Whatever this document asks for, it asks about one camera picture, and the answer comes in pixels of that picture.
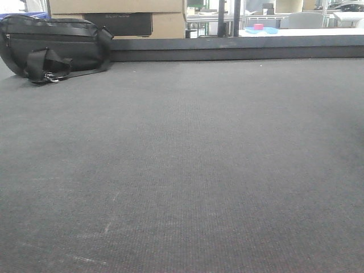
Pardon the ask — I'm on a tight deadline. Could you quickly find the dark grey conveyor side rail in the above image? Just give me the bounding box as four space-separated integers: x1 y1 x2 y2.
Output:
110 34 363 62

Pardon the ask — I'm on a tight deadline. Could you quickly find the lower cardboard box black panel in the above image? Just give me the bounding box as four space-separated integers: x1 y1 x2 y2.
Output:
52 11 187 40

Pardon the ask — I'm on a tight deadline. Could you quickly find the grey office chair back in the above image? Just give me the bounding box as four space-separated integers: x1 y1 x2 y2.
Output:
288 11 324 29

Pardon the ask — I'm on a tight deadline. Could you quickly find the light blue flat tray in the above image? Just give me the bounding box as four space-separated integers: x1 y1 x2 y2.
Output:
245 27 279 35

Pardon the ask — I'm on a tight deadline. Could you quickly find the pink block on tray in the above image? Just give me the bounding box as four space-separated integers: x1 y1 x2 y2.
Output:
254 23 264 31

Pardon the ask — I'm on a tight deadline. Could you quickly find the upper cardboard box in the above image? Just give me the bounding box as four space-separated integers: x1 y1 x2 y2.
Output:
49 0 187 14

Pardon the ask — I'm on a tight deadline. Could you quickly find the black vertical pole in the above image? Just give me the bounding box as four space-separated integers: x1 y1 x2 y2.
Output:
233 0 241 37

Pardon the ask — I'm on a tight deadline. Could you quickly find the black fabric shoulder bag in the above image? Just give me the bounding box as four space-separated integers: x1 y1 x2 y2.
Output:
1 14 114 85

